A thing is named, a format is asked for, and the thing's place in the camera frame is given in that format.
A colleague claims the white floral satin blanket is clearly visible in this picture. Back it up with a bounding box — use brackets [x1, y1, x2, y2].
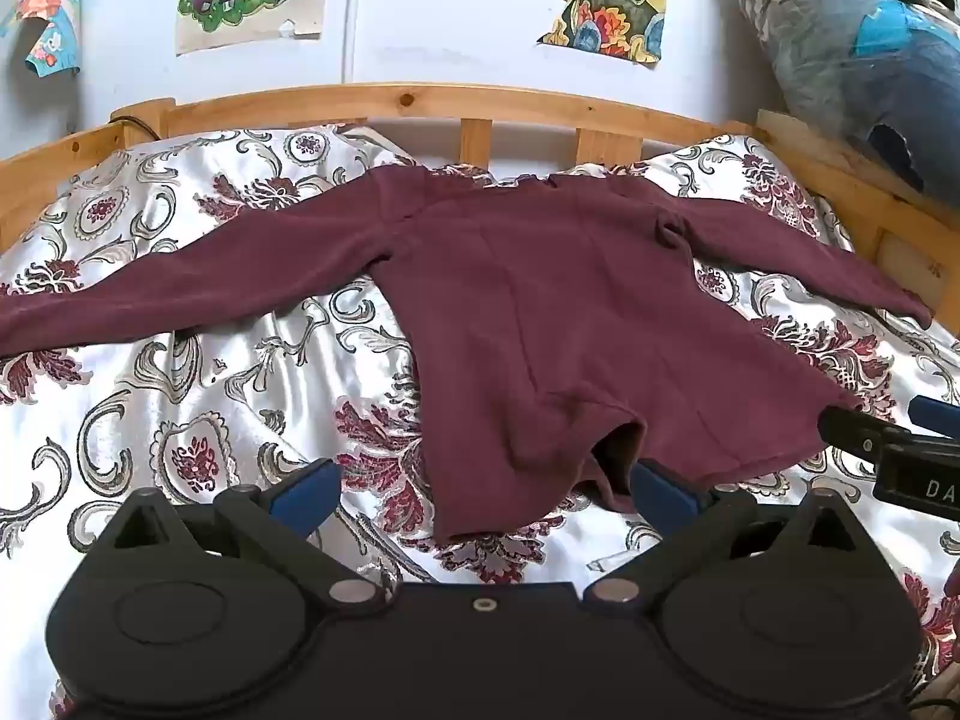
[0, 124, 960, 720]

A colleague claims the white wall pipe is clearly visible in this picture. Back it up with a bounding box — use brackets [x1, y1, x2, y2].
[341, 0, 370, 85]

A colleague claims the wooden bed frame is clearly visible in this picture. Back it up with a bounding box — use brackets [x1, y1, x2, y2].
[0, 82, 960, 327]

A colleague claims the blue cartoon wall poster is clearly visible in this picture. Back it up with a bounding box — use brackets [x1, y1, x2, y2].
[0, 0, 85, 81]

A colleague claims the plastic-wrapped bedding bundle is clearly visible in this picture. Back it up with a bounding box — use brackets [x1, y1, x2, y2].
[737, 0, 960, 192]

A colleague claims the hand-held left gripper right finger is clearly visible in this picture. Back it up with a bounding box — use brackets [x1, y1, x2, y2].
[581, 457, 872, 612]

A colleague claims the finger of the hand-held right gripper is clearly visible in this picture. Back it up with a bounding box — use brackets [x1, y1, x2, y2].
[906, 394, 960, 441]
[816, 403, 910, 467]

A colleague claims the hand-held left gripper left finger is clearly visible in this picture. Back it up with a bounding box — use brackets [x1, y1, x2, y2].
[94, 457, 392, 612]

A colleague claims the black cable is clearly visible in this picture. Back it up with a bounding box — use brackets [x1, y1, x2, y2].
[111, 115, 164, 142]

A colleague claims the maroon long-sleeve sweater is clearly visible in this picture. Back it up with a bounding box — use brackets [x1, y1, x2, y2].
[0, 163, 935, 542]

